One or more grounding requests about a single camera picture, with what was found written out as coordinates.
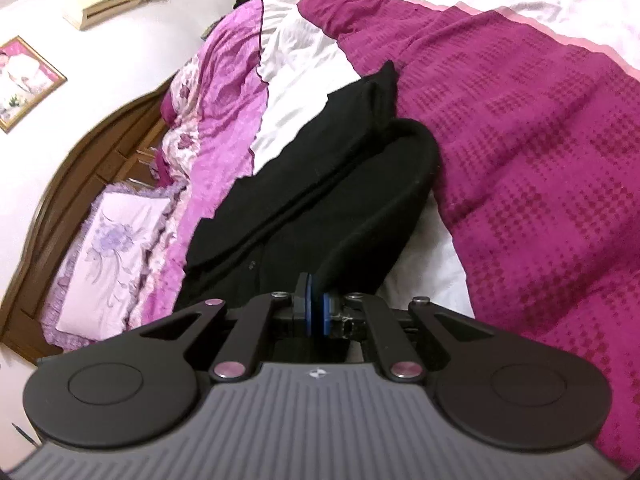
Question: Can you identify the pink floral quilt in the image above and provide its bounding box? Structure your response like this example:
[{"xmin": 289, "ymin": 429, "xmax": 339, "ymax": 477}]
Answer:
[{"xmin": 132, "ymin": 0, "xmax": 273, "ymax": 323}]

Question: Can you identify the cream wall air conditioner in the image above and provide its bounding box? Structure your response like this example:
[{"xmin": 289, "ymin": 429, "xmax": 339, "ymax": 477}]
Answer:
[{"xmin": 62, "ymin": 0, "xmax": 146, "ymax": 31}]

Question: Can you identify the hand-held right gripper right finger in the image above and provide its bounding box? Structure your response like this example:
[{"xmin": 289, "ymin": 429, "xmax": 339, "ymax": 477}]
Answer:
[{"xmin": 322, "ymin": 291, "xmax": 501, "ymax": 384}]

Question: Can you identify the black garment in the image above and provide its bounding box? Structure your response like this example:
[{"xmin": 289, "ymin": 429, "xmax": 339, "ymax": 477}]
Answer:
[{"xmin": 172, "ymin": 60, "xmax": 442, "ymax": 313}]

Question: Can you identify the brown wooden headboard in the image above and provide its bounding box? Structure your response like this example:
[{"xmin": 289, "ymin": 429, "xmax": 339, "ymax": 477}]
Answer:
[{"xmin": 0, "ymin": 80, "xmax": 177, "ymax": 367}]

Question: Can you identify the framed wall photo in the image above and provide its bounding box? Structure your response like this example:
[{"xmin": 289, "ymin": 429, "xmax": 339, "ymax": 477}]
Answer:
[{"xmin": 0, "ymin": 35, "xmax": 68, "ymax": 134}]

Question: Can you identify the lilac floral pillow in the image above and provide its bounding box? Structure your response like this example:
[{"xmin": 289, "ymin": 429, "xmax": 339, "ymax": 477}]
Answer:
[{"xmin": 42, "ymin": 182, "xmax": 187, "ymax": 352}]

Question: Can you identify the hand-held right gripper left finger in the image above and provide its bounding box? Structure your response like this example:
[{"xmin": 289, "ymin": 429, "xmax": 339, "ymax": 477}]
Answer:
[{"xmin": 135, "ymin": 273, "xmax": 317, "ymax": 381}]

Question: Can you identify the magenta and white quilt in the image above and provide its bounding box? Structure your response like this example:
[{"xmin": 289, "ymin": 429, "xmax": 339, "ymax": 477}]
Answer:
[{"xmin": 247, "ymin": 0, "xmax": 640, "ymax": 476}]

